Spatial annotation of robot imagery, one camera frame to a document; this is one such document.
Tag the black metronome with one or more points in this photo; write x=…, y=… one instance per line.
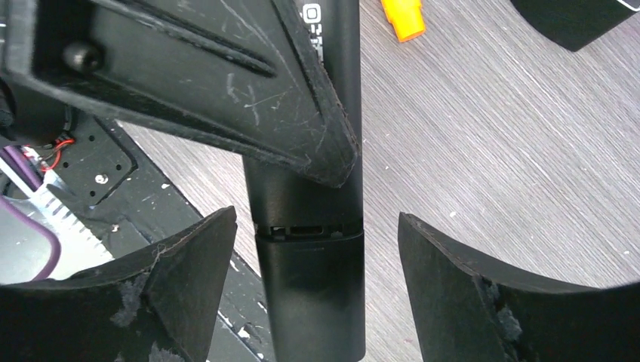
x=574, y=24

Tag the black remote control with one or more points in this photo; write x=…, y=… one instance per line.
x=286, y=207

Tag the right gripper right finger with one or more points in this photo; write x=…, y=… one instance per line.
x=470, y=306

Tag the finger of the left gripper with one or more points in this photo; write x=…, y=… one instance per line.
x=237, y=75

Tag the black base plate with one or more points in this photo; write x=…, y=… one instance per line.
x=127, y=202

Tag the orange marker pen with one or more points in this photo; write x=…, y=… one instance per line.
x=406, y=18

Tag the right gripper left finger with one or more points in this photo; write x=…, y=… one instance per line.
x=158, y=303

